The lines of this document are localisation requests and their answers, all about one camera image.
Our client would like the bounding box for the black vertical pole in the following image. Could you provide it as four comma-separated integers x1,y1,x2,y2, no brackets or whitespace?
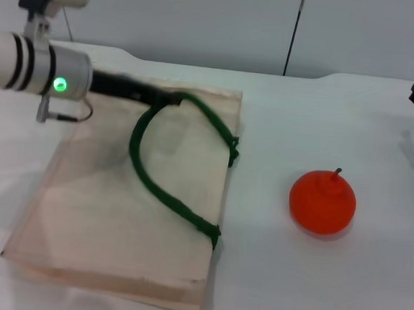
283,0,307,78

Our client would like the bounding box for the beige fabric handbag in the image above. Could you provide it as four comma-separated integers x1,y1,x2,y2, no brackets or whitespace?
0,64,246,310

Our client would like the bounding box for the orange fruit with stem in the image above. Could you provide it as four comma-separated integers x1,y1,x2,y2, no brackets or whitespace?
287,163,359,237

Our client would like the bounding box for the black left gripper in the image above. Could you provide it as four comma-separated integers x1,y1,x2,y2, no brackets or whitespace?
88,69,185,109

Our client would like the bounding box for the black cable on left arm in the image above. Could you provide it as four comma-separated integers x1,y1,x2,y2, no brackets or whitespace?
35,94,95,127

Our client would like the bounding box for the green rope bag handle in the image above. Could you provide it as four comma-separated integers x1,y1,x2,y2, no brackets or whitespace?
123,88,243,250

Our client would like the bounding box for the thin grey background cable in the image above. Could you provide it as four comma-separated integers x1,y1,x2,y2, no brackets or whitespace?
60,7,76,43

